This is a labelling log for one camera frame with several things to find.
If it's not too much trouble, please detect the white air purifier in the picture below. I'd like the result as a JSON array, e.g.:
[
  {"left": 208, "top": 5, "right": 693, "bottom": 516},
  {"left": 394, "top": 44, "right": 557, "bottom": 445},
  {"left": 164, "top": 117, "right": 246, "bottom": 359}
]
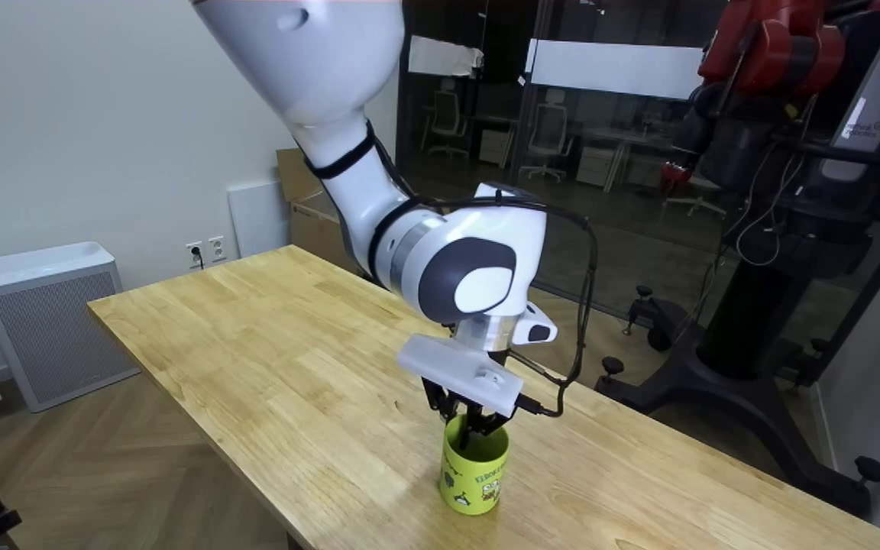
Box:
[{"left": 0, "top": 243, "right": 133, "bottom": 414}]

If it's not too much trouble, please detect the red black robot on pedestal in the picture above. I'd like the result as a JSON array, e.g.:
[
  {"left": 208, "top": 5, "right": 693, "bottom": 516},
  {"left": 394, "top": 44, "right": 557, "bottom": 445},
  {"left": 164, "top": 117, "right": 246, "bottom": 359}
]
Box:
[{"left": 595, "top": 0, "right": 880, "bottom": 516}]

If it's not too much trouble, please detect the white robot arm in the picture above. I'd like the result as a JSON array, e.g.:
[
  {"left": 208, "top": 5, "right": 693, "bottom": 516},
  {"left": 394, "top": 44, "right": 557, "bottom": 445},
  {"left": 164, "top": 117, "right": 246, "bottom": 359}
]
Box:
[{"left": 189, "top": 0, "right": 557, "bottom": 444}]

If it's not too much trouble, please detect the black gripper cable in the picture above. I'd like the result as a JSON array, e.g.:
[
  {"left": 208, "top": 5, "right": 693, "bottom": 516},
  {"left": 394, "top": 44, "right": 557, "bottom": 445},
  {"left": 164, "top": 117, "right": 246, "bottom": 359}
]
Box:
[{"left": 474, "top": 192, "right": 603, "bottom": 422}]

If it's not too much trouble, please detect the wall power outlet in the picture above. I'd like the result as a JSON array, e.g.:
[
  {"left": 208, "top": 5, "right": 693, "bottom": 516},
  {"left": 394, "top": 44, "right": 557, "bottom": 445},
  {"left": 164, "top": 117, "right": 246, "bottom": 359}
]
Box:
[{"left": 182, "top": 236, "right": 229, "bottom": 269}]

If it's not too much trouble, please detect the green plastic mug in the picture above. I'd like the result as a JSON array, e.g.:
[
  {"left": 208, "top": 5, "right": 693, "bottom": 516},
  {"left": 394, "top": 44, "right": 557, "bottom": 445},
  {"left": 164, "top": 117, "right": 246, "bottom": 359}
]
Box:
[{"left": 438, "top": 416, "right": 511, "bottom": 516}]

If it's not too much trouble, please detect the cardboard box by wall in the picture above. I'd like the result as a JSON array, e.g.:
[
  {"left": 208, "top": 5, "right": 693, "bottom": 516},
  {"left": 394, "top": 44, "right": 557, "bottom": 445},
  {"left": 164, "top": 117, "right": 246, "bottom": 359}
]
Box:
[{"left": 274, "top": 150, "right": 357, "bottom": 271}]

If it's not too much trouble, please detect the white office chair behind glass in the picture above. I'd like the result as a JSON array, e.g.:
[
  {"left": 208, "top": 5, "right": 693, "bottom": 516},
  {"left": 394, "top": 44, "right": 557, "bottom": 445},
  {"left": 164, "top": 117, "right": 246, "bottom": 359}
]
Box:
[{"left": 521, "top": 97, "right": 570, "bottom": 184}]

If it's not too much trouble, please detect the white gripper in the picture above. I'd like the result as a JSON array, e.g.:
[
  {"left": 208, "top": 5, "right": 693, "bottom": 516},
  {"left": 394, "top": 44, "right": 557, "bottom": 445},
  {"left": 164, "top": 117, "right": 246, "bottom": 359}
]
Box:
[{"left": 398, "top": 337, "right": 521, "bottom": 445}]

